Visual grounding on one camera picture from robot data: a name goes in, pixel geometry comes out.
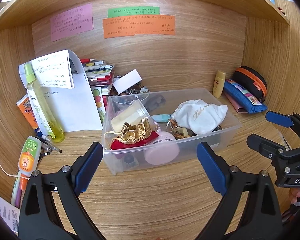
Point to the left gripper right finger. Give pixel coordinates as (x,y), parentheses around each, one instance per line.
(261,217)

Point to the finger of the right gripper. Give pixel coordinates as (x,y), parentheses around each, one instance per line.
(265,147)
(279,119)

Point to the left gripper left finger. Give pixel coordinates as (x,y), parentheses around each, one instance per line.
(39,218)

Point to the white drawstring pouch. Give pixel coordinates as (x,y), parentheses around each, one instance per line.
(198,116)

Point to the pink round compact case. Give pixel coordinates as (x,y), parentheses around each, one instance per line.
(163,149)

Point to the red gold drawstring pouch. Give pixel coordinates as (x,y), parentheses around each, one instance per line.
(132,136)

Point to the clear jar beige contents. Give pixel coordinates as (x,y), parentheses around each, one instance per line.
(132,115)

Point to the person right hand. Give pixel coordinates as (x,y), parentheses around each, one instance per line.
(294,194)

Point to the pink notebook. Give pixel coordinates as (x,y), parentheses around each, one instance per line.
(238,108)

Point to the blue patchwork pouch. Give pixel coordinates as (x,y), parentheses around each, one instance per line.
(243,97)

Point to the black orange zipper case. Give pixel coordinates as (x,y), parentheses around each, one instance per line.
(252,81)

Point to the orange green glue bottle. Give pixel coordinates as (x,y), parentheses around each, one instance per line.
(29,156)

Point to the yellow cream tube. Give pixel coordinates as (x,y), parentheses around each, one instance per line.
(218,84)

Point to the yellow liquid spray bottle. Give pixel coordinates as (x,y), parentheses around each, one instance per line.
(41,107)

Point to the orange sunscreen tube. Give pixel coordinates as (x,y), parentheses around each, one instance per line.
(24,106)

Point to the clear plastic storage bin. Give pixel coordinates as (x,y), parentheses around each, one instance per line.
(160,106)

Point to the fruit sticker sheet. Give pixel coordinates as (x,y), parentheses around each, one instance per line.
(97,94)

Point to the white folded paper sheet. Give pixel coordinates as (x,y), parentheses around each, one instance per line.
(67,91)

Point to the glass bowl of trinkets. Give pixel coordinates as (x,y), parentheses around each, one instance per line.
(123,101)

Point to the white small cardboard box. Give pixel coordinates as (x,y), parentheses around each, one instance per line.
(127,81)

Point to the red white marker pen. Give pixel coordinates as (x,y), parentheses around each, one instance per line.
(85,61)

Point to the orange paper note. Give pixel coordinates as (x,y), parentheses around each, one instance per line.
(138,24)

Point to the green paper note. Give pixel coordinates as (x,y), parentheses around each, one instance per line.
(128,11)

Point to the pink paper note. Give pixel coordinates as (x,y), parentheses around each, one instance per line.
(71,22)

